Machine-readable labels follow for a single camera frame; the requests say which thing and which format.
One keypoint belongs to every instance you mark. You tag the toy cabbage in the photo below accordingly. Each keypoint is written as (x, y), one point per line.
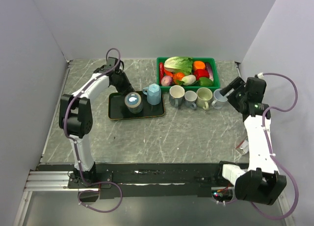
(179, 64)

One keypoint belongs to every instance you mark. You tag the small orange toy vegetable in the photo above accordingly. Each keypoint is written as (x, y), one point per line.
(178, 77)

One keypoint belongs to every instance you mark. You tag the aluminium frame rail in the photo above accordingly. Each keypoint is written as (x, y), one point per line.
(181, 135)

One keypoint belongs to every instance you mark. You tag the purple toy onion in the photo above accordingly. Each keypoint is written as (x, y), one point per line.
(166, 81)

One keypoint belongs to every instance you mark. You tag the red toy chili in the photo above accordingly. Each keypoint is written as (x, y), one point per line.
(161, 70)

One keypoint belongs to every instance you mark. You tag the small packaged card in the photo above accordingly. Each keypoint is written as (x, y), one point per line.
(243, 147)

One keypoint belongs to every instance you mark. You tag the purple toy eggplant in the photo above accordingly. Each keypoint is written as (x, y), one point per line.
(209, 70)

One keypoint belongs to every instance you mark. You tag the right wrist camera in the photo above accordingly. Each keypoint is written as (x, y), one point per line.
(259, 76)

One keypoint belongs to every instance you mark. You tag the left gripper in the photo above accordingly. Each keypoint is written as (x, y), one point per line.
(127, 87)

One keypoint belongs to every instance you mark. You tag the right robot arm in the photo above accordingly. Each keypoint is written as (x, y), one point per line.
(261, 182)

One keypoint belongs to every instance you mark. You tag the frosted grey mug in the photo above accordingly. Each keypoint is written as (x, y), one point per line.
(218, 100)

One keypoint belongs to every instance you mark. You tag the orange toy pepper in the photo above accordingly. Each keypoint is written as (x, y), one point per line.
(198, 65)

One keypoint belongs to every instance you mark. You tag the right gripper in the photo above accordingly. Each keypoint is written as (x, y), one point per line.
(236, 85)

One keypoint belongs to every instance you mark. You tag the light blue faceted mug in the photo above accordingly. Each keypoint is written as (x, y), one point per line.
(153, 94)

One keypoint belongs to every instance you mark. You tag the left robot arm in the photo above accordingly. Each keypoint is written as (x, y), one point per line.
(75, 114)

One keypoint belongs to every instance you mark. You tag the blue patterned mug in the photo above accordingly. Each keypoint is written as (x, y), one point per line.
(133, 102)

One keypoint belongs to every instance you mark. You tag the light green mug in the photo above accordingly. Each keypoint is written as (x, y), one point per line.
(204, 97)

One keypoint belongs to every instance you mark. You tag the black serving tray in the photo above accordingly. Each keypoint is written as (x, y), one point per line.
(117, 109)

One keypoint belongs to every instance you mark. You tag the small grey-blue mug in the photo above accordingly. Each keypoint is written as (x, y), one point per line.
(190, 98)

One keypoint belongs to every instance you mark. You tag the white toy radish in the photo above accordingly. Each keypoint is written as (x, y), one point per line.
(188, 80)

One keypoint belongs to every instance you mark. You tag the red toy bell pepper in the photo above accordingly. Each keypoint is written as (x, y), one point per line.
(201, 73)

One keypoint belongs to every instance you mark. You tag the green toy bell pepper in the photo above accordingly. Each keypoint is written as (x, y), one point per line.
(205, 82)

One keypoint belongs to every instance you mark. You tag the large grey faceted mug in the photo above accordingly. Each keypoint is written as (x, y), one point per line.
(176, 95)

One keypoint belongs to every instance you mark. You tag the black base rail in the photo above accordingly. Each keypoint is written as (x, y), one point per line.
(109, 180)

